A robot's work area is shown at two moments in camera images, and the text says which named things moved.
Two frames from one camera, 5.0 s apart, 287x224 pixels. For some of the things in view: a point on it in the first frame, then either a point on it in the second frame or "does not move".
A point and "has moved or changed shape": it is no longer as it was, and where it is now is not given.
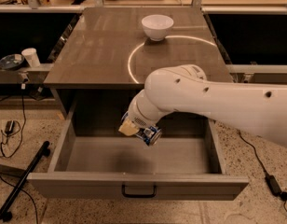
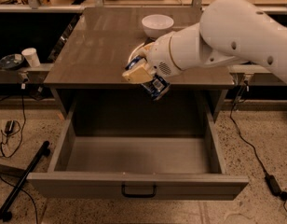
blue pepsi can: [151, 134] has moved or changed shape
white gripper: [141, 119] → [159, 57]
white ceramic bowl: [157, 26] does not move
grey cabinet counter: [118, 48] does not move
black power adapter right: [275, 188] does not move
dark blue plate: [11, 62] does not move
